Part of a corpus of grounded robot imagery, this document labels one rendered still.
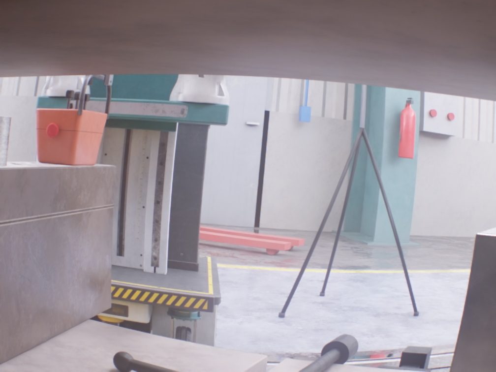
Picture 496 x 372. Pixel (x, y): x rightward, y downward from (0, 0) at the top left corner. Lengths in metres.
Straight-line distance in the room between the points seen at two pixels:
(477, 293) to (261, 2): 0.52
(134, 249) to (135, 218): 0.11
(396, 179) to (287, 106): 1.55
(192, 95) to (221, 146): 5.69
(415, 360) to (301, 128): 6.65
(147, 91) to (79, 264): 0.95
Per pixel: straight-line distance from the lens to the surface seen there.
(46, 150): 1.67
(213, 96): 2.33
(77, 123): 1.63
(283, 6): 0.50
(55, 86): 2.39
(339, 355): 1.62
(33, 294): 1.44
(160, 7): 0.53
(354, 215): 8.30
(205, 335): 2.52
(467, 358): 0.91
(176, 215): 2.69
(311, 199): 8.25
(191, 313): 2.35
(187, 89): 2.33
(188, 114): 2.33
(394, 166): 7.40
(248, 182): 8.06
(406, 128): 7.21
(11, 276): 1.33
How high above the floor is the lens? 0.74
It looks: 2 degrees down
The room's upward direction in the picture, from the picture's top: 5 degrees clockwise
